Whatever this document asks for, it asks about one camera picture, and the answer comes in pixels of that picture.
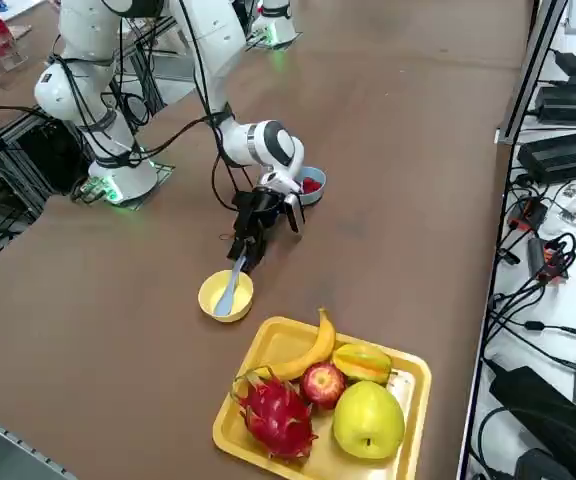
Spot yellow-green starfruit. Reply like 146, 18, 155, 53
331, 343, 398, 385

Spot small black power adapter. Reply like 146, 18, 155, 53
553, 49, 576, 77

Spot red black electronic module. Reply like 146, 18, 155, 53
509, 196, 549, 232

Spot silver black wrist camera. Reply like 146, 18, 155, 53
282, 192, 306, 234

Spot large black power brick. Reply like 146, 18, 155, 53
487, 366, 576, 480

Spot yellow banana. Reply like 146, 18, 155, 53
257, 307, 338, 381

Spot yellow bowl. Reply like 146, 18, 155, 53
197, 270, 255, 323

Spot light blue plastic spoon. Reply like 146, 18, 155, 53
213, 253, 250, 317

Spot black orange adapter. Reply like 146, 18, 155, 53
526, 237, 570, 285

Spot ribbed black power brick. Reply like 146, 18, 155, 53
517, 128, 576, 185

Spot black cable with inline box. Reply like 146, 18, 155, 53
487, 319, 576, 346

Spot long black power brick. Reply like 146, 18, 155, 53
536, 84, 576, 126

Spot pink dragon fruit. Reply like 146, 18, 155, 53
231, 367, 319, 461

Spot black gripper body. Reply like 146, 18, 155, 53
231, 186, 290, 237

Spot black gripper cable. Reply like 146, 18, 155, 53
135, 113, 249, 211

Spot yellow plastic tray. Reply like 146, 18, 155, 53
211, 315, 433, 480

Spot black metal rack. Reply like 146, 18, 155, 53
0, 104, 94, 221

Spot aluminium camera post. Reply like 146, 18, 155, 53
497, 0, 569, 146

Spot blue bowl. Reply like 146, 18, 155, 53
295, 166, 327, 206

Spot large yellow-green pear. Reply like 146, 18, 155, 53
332, 380, 406, 460

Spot red apple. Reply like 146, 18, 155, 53
300, 362, 348, 412

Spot aluminium rail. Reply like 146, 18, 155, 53
0, 406, 77, 480

